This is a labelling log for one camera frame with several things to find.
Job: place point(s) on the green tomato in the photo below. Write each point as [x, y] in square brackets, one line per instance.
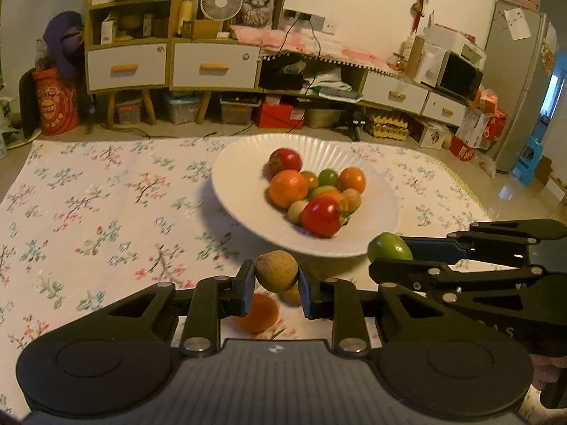
[388, 246]
[321, 190]
[328, 177]

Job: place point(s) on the red tomato with stem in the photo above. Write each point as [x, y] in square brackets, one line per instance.
[284, 159]

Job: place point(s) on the tan longan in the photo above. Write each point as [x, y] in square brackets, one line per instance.
[277, 271]
[295, 211]
[353, 199]
[292, 296]

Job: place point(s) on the white fluted plate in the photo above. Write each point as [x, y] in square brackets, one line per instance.
[240, 180]

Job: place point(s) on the pink cloth on sideboard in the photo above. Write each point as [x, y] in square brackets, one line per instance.
[307, 43]

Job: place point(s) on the purple plush toy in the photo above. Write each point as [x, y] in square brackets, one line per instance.
[64, 40]

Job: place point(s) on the black microwave oven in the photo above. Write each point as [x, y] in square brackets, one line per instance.
[458, 77]

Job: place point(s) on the clear plastic storage bin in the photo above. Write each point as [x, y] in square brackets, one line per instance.
[182, 109]

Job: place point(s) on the floral tablecloth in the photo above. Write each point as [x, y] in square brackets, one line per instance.
[88, 223]

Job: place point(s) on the red storage box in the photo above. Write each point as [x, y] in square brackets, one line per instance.
[279, 116]

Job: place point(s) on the low wooden sideboard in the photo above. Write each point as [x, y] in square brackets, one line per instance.
[376, 87]

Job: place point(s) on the orange tomato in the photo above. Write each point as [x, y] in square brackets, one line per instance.
[335, 195]

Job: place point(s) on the wooden cabinet with white drawers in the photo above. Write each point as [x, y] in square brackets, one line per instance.
[145, 45]

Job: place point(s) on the white desk fan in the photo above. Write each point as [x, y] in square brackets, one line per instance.
[220, 11]

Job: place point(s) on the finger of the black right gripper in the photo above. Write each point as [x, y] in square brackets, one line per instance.
[435, 279]
[438, 247]

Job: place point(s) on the small orange fruit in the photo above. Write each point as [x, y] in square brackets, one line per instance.
[352, 178]

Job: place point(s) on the yellow egg cartons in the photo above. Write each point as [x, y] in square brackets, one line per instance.
[391, 126]

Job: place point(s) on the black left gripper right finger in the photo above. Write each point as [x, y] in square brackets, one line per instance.
[396, 311]

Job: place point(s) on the blue plastic stool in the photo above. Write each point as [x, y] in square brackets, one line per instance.
[528, 161]

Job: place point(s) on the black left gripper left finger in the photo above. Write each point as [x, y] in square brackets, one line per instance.
[157, 309]

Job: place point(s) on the silver refrigerator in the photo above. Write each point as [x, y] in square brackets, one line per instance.
[521, 49]

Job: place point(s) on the brown round fruit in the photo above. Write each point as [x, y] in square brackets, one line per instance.
[311, 179]

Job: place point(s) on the orange printed barrel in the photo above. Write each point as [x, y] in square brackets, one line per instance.
[57, 102]

